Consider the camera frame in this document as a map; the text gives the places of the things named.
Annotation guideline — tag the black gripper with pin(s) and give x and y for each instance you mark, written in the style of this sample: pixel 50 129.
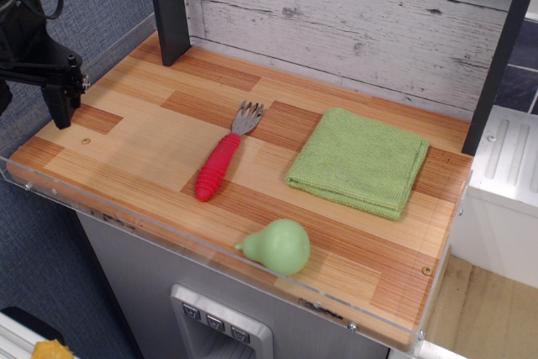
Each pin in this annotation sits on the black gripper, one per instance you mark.
pixel 29 54

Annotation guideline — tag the green toy pear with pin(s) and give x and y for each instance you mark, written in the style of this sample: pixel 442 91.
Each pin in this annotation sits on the green toy pear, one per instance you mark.
pixel 282 246

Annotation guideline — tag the folded green cloth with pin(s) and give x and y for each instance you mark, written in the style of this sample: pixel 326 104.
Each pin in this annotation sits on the folded green cloth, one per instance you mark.
pixel 358 162

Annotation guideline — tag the grey toy fridge cabinet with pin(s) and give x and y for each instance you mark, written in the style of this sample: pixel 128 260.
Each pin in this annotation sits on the grey toy fridge cabinet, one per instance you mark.
pixel 177 307

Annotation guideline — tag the yellow object at corner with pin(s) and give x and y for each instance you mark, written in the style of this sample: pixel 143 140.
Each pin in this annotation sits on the yellow object at corner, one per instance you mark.
pixel 51 350

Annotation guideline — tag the white toy sink unit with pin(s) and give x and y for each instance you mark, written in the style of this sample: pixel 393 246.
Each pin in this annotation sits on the white toy sink unit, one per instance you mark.
pixel 496 227

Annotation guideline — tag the left dark grey post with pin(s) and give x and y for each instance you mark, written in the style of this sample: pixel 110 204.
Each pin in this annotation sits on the left dark grey post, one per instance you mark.
pixel 172 28

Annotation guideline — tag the dark grey post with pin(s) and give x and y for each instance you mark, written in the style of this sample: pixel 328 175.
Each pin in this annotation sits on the dark grey post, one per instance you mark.
pixel 172 28
pixel 502 54

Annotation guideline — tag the red handled metal fork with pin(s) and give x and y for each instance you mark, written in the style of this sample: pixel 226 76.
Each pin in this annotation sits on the red handled metal fork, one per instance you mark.
pixel 215 167

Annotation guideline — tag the right dark grey post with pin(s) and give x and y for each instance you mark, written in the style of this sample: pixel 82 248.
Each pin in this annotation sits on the right dark grey post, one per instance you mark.
pixel 502 54

